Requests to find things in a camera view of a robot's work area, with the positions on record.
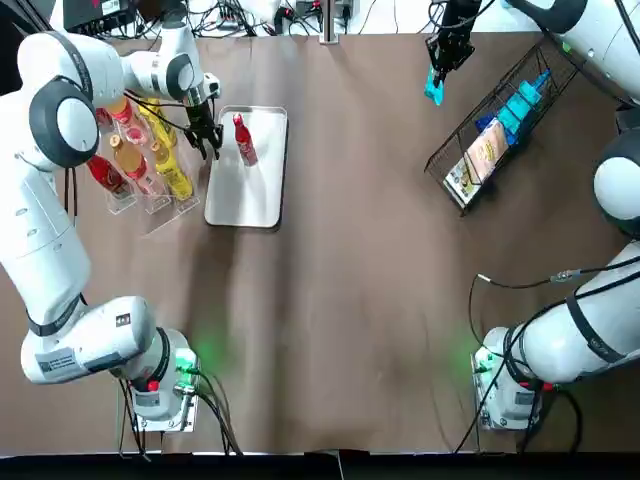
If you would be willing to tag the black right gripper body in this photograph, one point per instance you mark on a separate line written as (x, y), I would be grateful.
(452, 42)

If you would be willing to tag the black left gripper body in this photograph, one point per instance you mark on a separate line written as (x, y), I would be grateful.
(200, 117)

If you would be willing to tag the teal chips bag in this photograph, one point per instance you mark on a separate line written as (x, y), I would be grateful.
(434, 95)
(510, 118)

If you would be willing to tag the red cola bottle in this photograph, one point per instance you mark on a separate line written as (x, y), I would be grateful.
(103, 117)
(245, 140)
(107, 175)

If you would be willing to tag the white rectangular tray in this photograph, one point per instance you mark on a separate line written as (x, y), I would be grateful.
(250, 195)

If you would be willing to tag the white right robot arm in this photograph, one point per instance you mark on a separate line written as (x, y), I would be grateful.
(555, 340)

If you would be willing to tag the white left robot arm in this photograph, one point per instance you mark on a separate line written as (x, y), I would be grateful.
(45, 250)

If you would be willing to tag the clear acrylic bottle shelf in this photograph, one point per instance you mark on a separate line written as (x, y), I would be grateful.
(165, 205)

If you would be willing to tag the yellow drink bottle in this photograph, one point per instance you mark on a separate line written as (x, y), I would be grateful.
(157, 120)
(172, 172)

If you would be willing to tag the long blue snack packet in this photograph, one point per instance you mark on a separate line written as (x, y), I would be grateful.
(482, 122)

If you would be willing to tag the orange tea bottle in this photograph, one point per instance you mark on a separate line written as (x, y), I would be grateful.
(132, 165)
(122, 112)

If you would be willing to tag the green snack packet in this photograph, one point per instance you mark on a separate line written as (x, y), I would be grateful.
(532, 90)

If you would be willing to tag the white printed box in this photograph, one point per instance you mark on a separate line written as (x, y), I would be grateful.
(462, 179)

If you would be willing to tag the usb hub with plugs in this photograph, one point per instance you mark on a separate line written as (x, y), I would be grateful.
(230, 12)

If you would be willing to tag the black box with red logo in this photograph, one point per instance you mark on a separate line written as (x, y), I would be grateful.
(95, 12)

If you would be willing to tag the aluminium profile post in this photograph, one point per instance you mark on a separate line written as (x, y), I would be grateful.
(330, 22)

